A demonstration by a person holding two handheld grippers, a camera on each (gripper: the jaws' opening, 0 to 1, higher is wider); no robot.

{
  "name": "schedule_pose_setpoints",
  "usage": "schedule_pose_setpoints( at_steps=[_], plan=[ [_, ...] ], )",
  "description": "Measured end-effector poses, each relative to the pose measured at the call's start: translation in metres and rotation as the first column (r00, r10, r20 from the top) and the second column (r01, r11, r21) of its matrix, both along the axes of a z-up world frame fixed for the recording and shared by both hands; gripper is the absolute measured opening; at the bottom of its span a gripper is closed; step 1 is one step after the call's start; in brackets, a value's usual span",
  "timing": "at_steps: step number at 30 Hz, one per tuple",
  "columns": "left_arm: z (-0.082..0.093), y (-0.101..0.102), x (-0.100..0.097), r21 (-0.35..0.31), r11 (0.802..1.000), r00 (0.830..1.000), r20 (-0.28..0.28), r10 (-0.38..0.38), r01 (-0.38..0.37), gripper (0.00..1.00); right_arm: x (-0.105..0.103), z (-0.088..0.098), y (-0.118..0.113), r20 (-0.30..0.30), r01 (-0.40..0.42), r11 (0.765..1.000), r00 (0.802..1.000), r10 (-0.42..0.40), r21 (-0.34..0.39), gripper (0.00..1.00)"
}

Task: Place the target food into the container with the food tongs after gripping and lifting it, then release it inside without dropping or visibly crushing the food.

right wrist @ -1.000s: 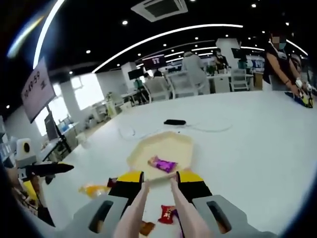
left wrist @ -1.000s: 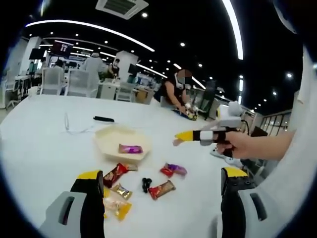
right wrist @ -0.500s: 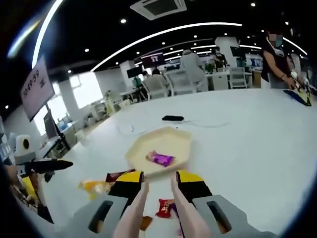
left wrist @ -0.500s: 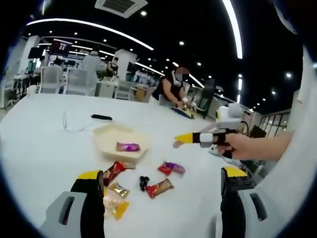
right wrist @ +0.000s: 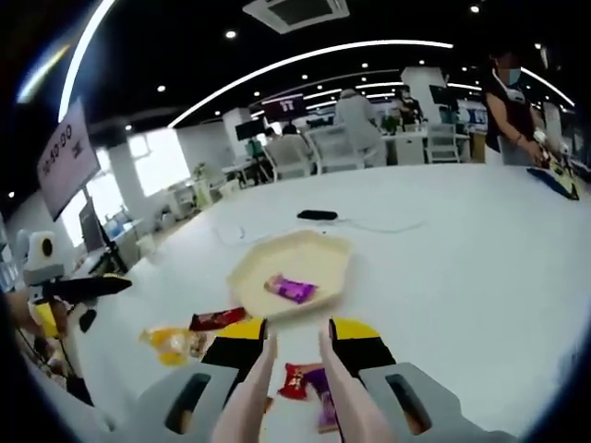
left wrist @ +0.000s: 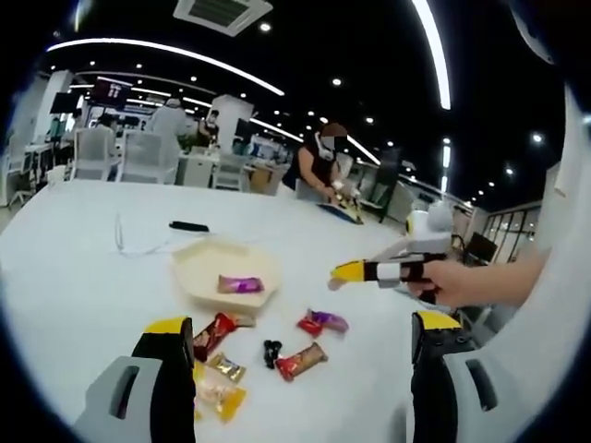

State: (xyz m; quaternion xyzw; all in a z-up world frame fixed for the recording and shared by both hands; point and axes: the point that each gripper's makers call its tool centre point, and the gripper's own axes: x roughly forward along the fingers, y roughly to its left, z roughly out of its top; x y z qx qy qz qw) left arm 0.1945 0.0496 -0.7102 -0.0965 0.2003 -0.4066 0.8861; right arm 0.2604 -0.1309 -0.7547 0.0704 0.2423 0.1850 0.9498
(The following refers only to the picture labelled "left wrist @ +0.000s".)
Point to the black office chair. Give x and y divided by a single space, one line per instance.
388 184

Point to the black clip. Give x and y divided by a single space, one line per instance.
271 355

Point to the ceiling air vent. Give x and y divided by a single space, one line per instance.
221 16

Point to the white mesh chair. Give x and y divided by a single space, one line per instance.
148 157
94 154
230 171

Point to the dark red snack food bar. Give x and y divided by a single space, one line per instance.
217 334

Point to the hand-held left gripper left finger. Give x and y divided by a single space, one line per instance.
161 383

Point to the black bar-shaped device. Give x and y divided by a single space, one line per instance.
188 226

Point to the yellow snack food packet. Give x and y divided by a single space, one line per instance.
221 397

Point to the long ceiling light strip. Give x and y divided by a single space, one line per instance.
115 40
438 55

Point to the beige hexagonal container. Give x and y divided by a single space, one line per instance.
203 267

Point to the gold candy food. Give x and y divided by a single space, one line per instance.
226 367

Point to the person's right hand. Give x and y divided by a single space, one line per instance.
445 283

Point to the white chest-worn device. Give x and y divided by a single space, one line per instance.
535 37

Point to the cardboard box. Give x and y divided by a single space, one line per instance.
264 180

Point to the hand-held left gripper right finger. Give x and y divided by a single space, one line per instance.
438 383

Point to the person's white shirt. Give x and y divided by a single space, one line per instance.
531 369

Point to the small red candy food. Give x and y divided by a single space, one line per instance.
307 327

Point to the hanging dark screen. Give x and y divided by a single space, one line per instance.
111 87

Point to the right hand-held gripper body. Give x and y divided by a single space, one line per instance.
429 240

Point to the red snack food packet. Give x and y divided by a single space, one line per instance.
302 362

